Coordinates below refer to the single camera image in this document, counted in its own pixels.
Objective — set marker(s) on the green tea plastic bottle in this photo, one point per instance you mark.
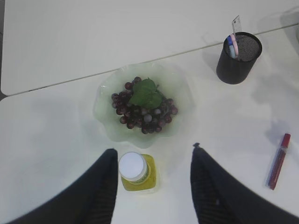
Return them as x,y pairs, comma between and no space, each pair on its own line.
138,171

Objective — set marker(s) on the clear plastic ruler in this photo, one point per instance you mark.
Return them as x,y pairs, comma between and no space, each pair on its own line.
236,24

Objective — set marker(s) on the red marker pen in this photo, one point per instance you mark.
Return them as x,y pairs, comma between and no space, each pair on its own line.
278,162

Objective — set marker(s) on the green wavy glass plate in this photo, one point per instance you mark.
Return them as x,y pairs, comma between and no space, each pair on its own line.
171,81

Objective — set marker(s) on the pink purple small scissors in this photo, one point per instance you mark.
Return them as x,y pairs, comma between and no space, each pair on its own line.
235,45

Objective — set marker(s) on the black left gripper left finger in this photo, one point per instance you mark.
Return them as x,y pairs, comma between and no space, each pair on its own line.
89,200

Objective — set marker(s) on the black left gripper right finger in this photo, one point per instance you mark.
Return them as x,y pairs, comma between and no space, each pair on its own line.
219,198

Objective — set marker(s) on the blue scissors with cover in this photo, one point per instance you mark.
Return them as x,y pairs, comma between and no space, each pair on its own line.
231,47

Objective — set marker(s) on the black mesh pen holder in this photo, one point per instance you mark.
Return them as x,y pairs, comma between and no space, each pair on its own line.
235,71

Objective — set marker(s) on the purple artificial grape bunch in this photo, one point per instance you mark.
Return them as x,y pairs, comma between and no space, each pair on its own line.
142,105

